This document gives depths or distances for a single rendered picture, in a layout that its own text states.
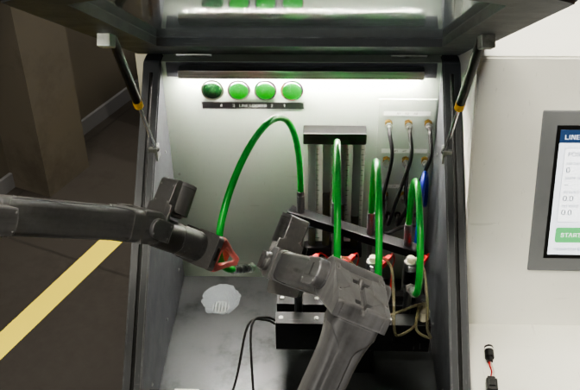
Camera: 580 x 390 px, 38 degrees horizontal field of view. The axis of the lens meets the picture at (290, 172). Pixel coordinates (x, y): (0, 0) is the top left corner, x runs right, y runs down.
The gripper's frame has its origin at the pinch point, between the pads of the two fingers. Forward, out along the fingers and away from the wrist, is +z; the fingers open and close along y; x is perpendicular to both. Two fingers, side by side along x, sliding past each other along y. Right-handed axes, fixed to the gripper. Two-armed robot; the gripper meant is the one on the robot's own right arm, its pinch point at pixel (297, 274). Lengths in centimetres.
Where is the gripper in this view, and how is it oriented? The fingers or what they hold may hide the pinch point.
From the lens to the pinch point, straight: 175.4
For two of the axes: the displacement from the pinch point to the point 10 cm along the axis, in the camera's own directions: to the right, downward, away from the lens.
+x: -9.5, -1.4, 2.6
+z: 2.3, 2.2, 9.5
